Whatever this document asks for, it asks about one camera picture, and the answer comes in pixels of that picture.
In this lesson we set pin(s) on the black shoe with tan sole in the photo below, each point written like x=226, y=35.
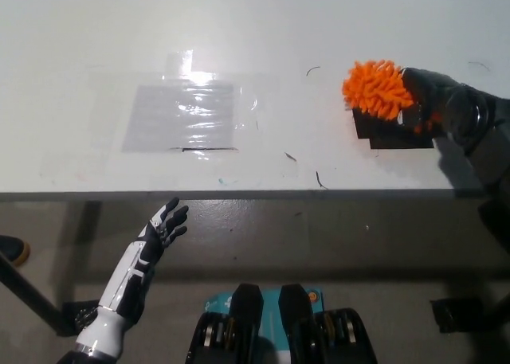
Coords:
x=14, y=250

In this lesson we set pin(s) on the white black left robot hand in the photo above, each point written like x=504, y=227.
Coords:
x=147, y=248

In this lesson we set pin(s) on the orange telescopic microfiber duster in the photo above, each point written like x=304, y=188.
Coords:
x=370, y=89

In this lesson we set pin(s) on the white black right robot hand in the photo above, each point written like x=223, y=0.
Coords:
x=432, y=97

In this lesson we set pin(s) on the black tape patch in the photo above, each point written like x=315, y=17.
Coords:
x=382, y=135

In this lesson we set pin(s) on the black diagonal metal bar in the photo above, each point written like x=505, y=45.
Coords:
x=30, y=294

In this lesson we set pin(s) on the clear plastic taped sheet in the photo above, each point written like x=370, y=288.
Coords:
x=179, y=119

